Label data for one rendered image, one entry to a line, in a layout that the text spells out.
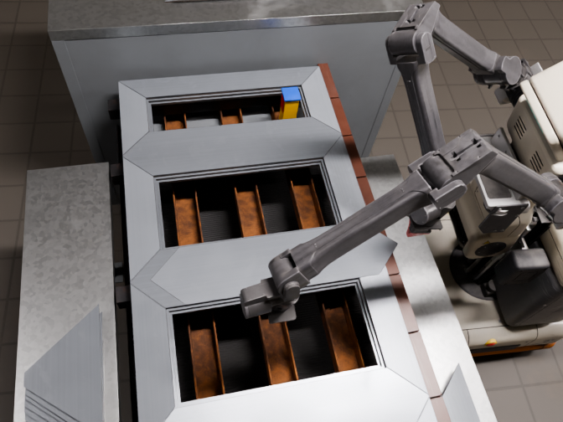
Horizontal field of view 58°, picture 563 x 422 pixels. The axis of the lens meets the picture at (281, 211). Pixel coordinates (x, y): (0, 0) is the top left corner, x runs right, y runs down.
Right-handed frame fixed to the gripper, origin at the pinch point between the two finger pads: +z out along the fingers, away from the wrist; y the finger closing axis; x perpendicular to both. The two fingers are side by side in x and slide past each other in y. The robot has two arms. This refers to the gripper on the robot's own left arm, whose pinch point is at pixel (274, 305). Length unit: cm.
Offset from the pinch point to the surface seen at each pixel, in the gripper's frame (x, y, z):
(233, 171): -2, -48, 26
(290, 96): 21, -74, 26
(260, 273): 0.3, -11.3, 15.9
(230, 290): -9.1, -7.4, 15.2
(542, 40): 233, -166, 134
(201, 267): -16.4, -15.5, 17.3
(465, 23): 185, -187, 140
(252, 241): -0.4, -21.6, 18.4
